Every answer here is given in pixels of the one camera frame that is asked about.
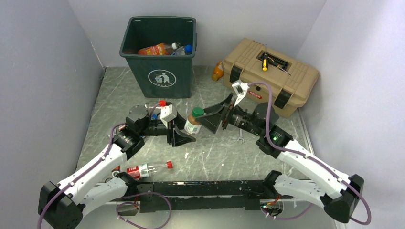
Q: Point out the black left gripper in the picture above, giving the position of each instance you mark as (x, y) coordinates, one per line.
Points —
(177, 137)

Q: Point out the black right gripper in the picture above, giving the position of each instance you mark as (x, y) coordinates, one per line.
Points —
(211, 120)

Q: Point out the white label green cap bottle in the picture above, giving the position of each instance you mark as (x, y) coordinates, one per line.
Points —
(192, 126)

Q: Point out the clear bottle red cap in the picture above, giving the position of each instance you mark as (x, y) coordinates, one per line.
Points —
(148, 170)

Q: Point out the blue label bottle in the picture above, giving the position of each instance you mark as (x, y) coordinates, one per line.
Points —
(184, 50)

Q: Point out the tall orange drink bottle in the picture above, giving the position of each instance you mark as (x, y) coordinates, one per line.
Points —
(160, 49)

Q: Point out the pepsi bottle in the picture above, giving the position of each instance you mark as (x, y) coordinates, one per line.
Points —
(148, 127)

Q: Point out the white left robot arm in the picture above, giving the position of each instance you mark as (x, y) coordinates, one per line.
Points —
(64, 204)

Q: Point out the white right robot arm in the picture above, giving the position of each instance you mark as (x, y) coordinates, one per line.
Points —
(337, 193)

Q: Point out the dark green trash bin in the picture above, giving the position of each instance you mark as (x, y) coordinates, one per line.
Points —
(163, 76)

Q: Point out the silver open end wrench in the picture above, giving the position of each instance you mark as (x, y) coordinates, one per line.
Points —
(240, 138)

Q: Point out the orange bottle behind toolbox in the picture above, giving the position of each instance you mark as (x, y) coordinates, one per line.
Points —
(218, 71)

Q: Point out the tan plastic toolbox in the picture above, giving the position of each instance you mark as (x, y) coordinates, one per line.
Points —
(289, 92)

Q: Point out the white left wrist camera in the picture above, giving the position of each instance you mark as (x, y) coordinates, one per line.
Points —
(167, 113)

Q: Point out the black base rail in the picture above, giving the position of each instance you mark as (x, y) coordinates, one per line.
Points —
(196, 195)

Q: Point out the yellow handled screwdriver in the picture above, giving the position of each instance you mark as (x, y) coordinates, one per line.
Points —
(265, 59)

